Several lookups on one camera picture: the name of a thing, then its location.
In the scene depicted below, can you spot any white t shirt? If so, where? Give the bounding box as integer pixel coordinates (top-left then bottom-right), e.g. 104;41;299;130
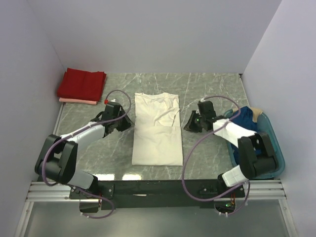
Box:
132;93;183;166

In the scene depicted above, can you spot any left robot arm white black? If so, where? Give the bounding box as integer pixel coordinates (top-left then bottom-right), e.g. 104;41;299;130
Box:
35;102;132;195

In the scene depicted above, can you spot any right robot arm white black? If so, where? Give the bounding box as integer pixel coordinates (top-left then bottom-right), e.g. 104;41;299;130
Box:
185;101;279;188

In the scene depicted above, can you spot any folded red t shirt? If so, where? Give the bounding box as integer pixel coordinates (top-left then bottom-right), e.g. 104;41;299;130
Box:
56;68;107;102

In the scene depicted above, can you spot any blue t shirt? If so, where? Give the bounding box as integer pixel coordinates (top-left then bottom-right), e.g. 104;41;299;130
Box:
231;106;259;164

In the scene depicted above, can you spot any folded pink t shirt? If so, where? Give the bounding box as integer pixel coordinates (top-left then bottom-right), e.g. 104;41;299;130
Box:
59;98;98;105

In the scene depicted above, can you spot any beige t shirt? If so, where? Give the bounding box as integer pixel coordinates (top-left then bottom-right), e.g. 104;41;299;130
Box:
250;107;263;123

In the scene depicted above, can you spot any teal plastic basket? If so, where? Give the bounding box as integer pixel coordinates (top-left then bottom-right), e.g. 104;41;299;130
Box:
224;109;285;180

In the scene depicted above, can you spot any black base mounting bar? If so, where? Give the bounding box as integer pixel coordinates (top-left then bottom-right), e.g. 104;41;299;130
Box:
69;179;246;213

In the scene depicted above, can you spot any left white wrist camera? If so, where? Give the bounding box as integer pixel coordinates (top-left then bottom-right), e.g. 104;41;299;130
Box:
104;99;117;104

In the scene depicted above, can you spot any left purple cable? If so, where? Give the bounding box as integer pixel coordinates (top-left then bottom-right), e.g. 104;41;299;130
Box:
42;89;131;220

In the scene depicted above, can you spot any purple cable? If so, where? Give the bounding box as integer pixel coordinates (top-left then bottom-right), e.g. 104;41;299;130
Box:
181;95;251;219
42;89;131;220

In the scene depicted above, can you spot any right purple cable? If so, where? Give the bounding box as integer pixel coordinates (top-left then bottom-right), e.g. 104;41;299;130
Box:
181;95;251;219

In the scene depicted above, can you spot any aluminium frame rail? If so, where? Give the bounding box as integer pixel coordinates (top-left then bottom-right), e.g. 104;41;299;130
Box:
26;180;287;202

